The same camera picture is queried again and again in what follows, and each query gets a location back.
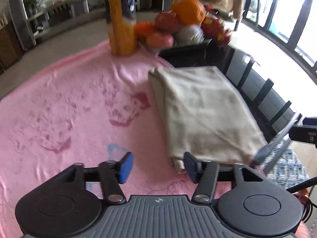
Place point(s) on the orange juice bottle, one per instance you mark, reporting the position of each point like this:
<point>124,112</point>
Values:
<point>121,24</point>

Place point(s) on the black storage box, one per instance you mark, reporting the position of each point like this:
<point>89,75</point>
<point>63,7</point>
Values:
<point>270,110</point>

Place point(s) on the grey TV shelf unit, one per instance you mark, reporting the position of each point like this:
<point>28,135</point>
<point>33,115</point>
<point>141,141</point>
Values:
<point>35,25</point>

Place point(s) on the pink table blanket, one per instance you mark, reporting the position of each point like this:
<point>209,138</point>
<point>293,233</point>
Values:
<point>94,107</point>

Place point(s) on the bowl of knitted fruit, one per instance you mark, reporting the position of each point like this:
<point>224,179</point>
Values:
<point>189,22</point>

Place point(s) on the cream white sweatshirt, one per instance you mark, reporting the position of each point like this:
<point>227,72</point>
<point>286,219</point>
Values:
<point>204,114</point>

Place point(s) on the green potted plant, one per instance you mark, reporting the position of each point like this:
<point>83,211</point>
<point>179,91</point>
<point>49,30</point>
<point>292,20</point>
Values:
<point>32,6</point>

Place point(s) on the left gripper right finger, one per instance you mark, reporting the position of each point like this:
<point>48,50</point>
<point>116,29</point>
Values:
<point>207,174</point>

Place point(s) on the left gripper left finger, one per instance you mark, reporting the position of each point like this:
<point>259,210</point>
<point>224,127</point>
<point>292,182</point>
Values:
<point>110,175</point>

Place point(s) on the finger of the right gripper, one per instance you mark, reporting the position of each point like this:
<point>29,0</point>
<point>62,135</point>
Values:
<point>268,148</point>

